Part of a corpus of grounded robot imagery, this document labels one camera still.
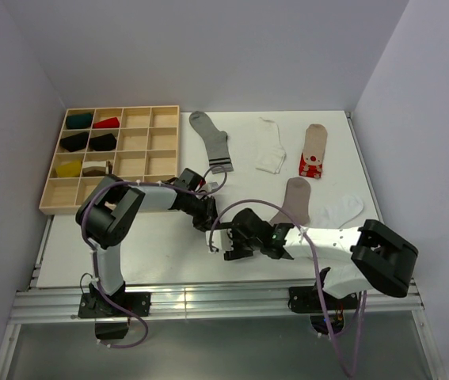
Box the grey sock with black stripes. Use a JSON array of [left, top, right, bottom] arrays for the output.
[[189, 111, 234, 174]]

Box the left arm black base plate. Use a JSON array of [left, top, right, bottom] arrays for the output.
[[78, 292, 151, 319]]

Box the aluminium extrusion rail frame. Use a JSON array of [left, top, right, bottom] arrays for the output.
[[0, 112, 447, 380]]

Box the rolled red sock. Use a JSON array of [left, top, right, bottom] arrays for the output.
[[93, 117, 120, 129]]

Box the wooden compartment tray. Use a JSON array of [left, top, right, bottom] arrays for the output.
[[39, 105, 180, 215]]

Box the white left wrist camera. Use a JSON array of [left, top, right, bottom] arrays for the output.
[[198, 181, 220, 193]]

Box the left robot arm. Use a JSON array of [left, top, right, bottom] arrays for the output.
[[75, 169, 217, 316]]

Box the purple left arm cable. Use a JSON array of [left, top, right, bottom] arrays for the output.
[[80, 164, 228, 350]]

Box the rolled green sock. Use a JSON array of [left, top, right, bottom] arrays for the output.
[[65, 112, 93, 130]]

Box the beige sock with rust stripes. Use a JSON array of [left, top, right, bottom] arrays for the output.
[[269, 177, 311, 226]]

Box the rolled black sock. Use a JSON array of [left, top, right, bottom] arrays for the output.
[[89, 133, 117, 152]]

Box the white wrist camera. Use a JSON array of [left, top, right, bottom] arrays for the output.
[[205, 229, 233, 253], [198, 181, 220, 193]]

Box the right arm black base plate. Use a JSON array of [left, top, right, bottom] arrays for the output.
[[287, 285, 359, 314]]

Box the beige red reindeer sock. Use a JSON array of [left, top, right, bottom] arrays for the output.
[[299, 123, 328, 179]]

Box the white sock with black stripes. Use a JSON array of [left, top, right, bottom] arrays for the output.
[[310, 195, 364, 229]]

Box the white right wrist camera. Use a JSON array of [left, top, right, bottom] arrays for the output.
[[205, 229, 233, 253]]

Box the rolled brown white sock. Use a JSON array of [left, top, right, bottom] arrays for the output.
[[82, 160, 112, 177]]

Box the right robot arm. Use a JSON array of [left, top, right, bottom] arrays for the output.
[[207, 208, 418, 309]]

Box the rolled dark sock in tray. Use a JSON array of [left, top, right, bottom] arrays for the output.
[[59, 132, 89, 153]]

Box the rolled yellow sock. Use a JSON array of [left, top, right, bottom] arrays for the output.
[[55, 160, 82, 178]]

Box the plain white sock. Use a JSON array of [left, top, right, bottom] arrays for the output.
[[255, 118, 286, 174]]

